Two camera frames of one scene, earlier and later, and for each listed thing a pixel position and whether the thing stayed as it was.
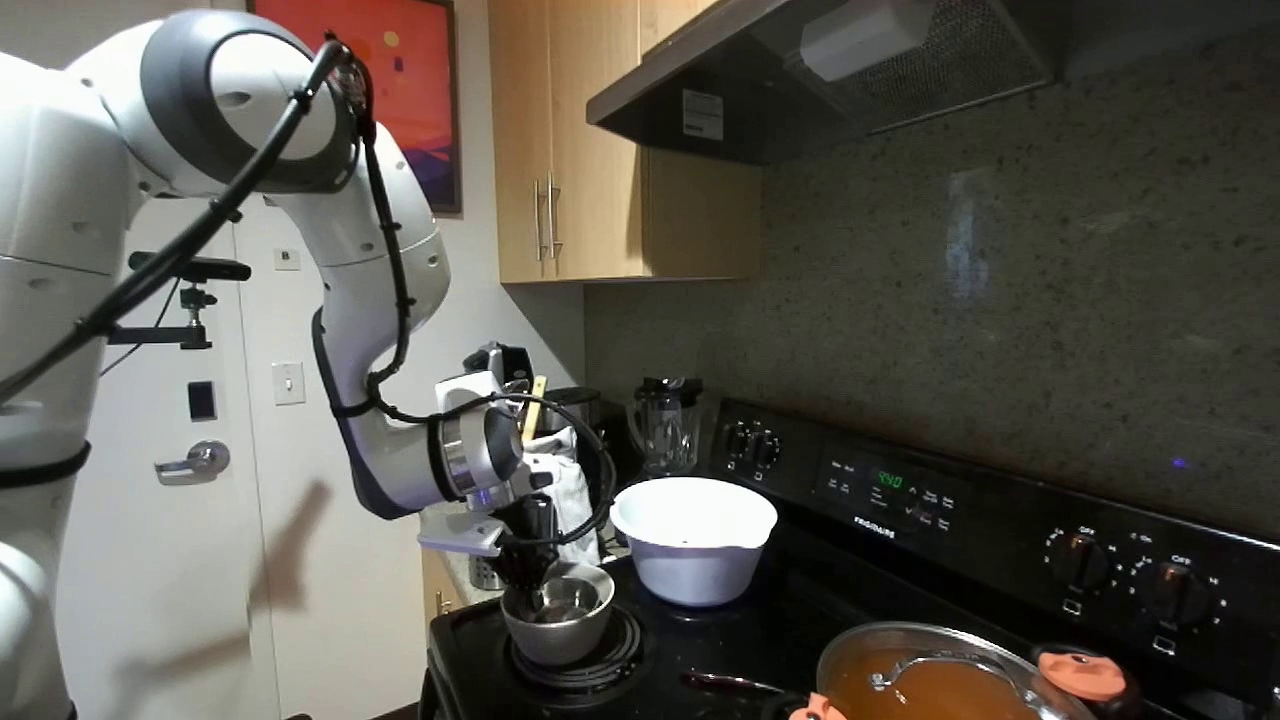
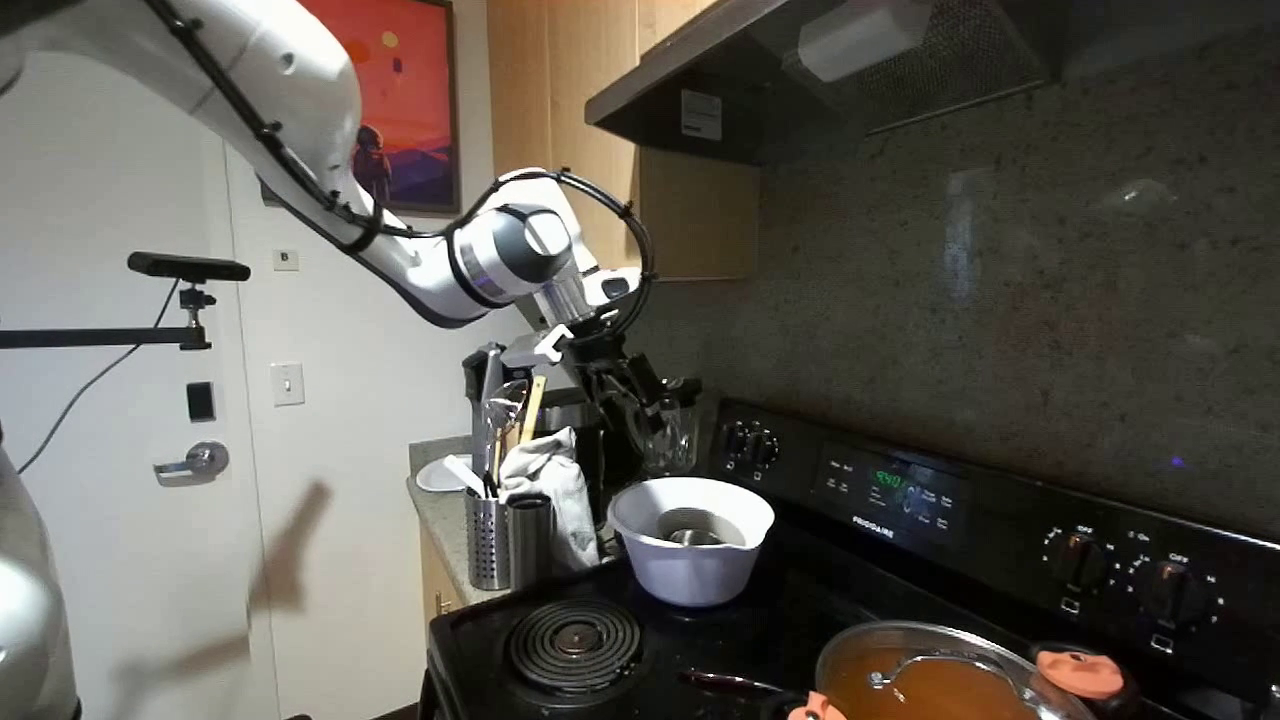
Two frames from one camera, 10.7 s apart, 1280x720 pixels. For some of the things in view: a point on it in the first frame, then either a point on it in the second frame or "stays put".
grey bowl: x=573 y=612 → x=689 y=520
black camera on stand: x=195 y=298 stays put
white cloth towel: x=570 y=496 stays put
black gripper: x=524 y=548 → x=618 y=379
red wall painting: x=405 y=56 stays put
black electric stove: x=876 y=534 stays put
